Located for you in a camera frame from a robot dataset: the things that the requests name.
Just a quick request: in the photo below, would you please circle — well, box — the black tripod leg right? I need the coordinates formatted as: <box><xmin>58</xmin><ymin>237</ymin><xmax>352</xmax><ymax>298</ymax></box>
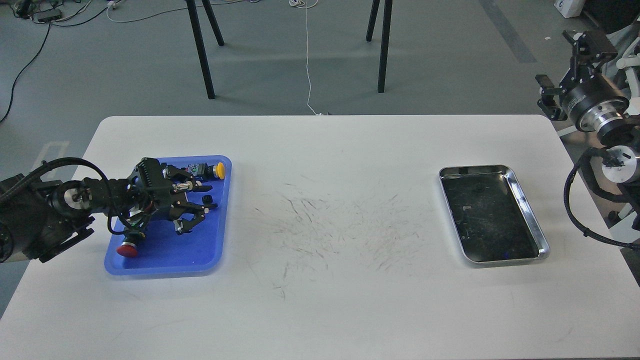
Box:
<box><xmin>365</xmin><ymin>0</ymin><xmax>393</xmax><ymax>94</ymax></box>

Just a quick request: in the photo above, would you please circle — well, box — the blue plastic tray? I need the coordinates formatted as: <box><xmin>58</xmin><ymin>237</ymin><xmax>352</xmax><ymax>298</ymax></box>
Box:
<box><xmin>103</xmin><ymin>155</ymin><xmax>233</xmax><ymax>278</ymax></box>

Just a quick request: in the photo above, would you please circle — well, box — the white box on floor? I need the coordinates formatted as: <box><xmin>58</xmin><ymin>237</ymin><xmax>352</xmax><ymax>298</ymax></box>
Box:
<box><xmin>553</xmin><ymin>0</ymin><xmax>586</xmax><ymax>19</ymax></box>

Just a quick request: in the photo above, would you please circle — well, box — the silver metal tray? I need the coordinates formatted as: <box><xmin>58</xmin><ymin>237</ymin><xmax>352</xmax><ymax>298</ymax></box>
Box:
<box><xmin>438</xmin><ymin>164</ymin><xmax>550</xmax><ymax>267</ymax></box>

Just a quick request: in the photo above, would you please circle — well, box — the black tripod leg left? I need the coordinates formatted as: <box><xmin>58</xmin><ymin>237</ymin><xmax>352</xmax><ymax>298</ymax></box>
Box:
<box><xmin>185</xmin><ymin>0</ymin><xmax>226</xmax><ymax>100</ymax></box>

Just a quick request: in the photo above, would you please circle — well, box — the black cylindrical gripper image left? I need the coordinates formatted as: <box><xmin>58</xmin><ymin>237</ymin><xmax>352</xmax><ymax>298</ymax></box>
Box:
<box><xmin>127</xmin><ymin>157</ymin><xmax>218</xmax><ymax>236</ymax></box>

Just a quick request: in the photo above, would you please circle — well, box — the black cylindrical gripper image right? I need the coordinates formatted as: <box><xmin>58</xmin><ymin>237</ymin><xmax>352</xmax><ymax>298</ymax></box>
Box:
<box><xmin>535</xmin><ymin>29</ymin><xmax>631</xmax><ymax>133</ymax></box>

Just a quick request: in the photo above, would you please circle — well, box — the black cable on floor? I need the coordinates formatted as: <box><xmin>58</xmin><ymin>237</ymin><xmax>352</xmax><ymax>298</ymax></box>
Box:
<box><xmin>0</xmin><ymin>0</ymin><xmax>108</xmax><ymax>125</ymax></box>

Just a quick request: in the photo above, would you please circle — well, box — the red push button switch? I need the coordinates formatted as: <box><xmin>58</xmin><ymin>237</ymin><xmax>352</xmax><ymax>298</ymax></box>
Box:
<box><xmin>115</xmin><ymin>227</ymin><xmax>147</xmax><ymax>259</ymax></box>

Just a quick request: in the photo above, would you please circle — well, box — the yellow push button switch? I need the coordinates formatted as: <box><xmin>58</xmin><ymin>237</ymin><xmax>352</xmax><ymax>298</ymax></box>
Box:
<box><xmin>185</xmin><ymin>162</ymin><xmax>226</xmax><ymax>182</ymax></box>

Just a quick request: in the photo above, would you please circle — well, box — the black tripod leg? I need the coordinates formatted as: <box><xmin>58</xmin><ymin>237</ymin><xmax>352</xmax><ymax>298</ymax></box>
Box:
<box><xmin>185</xmin><ymin>0</ymin><xmax>226</xmax><ymax>100</ymax></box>
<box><xmin>365</xmin><ymin>0</ymin><xmax>393</xmax><ymax>94</ymax></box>

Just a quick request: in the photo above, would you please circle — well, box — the white cable on floor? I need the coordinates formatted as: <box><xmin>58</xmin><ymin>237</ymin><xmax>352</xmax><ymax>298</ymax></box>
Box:
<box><xmin>288</xmin><ymin>0</ymin><xmax>326</xmax><ymax>116</ymax></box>

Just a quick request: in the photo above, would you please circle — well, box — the grey backpack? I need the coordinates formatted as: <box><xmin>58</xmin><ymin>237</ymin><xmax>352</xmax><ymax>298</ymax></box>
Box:
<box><xmin>602</xmin><ymin>20</ymin><xmax>640</xmax><ymax>96</ymax></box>

